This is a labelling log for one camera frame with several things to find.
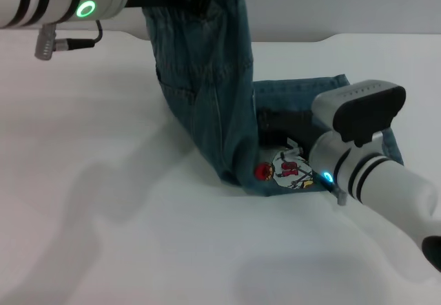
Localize black right wrist camera housing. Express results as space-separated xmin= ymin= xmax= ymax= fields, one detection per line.
xmin=311 ymin=78 xmax=407 ymax=148

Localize blue denim shorts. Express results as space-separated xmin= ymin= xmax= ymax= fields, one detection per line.
xmin=142 ymin=0 xmax=404 ymax=198

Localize silver arm cable plug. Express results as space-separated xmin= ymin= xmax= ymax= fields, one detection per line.
xmin=33 ymin=22 xmax=58 ymax=60
xmin=323 ymin=178 xmax=347 ymax=207

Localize silver right arm cable plug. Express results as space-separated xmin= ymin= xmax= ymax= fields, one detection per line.
xmin=323 ymin=178 xmax=347 ymax=207

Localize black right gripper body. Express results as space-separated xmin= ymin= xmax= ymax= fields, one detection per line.
xmin=274 ymin=109 xmax=323 ymax=147

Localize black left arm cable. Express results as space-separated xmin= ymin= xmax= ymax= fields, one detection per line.
xmin=54 ymin=19 xmax=104 ymax=50

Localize silver left arm cable plug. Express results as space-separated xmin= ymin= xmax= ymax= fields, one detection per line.
xmin=33 ymin=22 xmax=58 ymax=60

